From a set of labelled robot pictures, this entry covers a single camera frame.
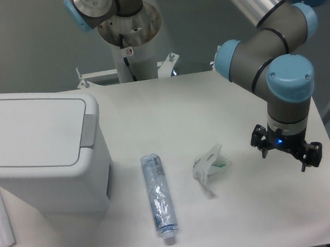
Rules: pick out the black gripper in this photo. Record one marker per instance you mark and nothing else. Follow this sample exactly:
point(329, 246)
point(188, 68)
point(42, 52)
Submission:
point(289, 138)

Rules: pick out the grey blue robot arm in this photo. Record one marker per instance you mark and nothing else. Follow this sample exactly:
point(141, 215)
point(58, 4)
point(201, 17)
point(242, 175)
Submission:
point(265, 65)

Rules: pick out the white plastic trash can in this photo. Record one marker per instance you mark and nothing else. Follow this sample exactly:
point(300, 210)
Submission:
point(53, 154)

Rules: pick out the crumpled white plastic wrapper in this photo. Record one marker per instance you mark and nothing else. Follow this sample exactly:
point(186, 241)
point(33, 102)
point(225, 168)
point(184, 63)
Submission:
point(210, 166)

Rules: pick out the crushed clear plastic bottle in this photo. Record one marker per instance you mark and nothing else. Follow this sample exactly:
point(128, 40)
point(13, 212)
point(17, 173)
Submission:
point(160, 200)

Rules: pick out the white table clamp bracket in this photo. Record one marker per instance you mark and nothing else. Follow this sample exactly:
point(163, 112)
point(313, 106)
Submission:
point(131, 72)

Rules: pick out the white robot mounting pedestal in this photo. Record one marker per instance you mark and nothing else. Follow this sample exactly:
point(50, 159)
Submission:
point(132, 37)

